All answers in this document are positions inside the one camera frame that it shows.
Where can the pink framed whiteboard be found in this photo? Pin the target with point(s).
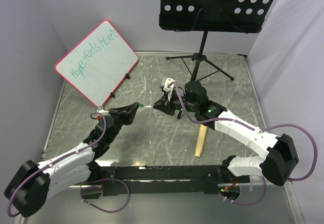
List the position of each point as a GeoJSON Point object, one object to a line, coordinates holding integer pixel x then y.
{"type": "Point", "coordinates": [98, 64]}

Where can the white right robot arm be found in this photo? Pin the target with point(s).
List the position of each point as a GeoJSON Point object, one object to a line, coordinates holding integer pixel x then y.
{"type": "Point", "coordinates": [276, 156]}

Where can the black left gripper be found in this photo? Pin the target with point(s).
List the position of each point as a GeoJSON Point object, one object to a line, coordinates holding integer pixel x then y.
{"type": "Point", "coordinates": [127, 112]}

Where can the black music stand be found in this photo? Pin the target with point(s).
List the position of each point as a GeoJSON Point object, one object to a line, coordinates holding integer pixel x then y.
{"type": "Point", "coordinates": [239, 16]}

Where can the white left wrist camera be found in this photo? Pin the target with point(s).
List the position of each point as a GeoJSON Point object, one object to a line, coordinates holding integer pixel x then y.
{"type": "Point", "coordinates": [103, 112]}

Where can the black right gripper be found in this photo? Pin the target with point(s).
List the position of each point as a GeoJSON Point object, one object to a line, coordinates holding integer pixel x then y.
{"type": "Point", "coordinates": [165, 106]}

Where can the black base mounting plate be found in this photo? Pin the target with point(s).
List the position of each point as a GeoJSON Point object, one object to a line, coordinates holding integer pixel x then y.
{"type": "Point", "coordinates": [162, 179]}

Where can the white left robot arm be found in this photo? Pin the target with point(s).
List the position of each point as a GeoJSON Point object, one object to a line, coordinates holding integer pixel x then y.
{"type": "Point", "coordinates": [35, 183]}

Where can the beige toy microphone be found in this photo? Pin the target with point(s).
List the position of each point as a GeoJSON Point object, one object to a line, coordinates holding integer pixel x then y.
{"type": "Point", "coordinates": [200, 140]}

